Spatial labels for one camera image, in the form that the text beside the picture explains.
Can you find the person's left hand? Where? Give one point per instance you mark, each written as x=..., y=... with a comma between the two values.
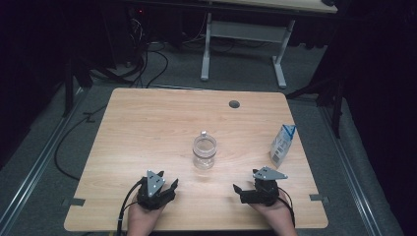
x=141, y=221

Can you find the person's right hand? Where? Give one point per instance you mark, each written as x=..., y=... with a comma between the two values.
x=278, y=219

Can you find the desk with white metal legs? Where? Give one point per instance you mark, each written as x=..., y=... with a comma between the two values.
x=246, y=31

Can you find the clear jar with hinged lid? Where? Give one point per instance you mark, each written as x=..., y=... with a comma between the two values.
x=204, y=152

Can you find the black metal stand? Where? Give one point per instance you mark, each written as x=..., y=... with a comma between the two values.
x=336, y=108
x=68, y=88

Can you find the grey tape strip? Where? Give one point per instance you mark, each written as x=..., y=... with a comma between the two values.
x=73, y=202
x=319, y=197

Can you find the metal floor rail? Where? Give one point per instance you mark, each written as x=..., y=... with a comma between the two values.
x=36, y=164
x=350, y=170

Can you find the white and blue packet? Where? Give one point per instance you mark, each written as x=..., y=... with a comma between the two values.
x=281, y=147

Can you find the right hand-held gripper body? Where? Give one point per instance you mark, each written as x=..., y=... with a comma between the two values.
x=264, y=193

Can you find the dark computer with red light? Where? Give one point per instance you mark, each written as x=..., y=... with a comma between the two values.
x=137, y=29

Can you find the round black table grommet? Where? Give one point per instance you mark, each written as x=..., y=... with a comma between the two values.
x=234, y=104

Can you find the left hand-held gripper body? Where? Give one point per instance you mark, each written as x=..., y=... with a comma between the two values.
x=154, y=196

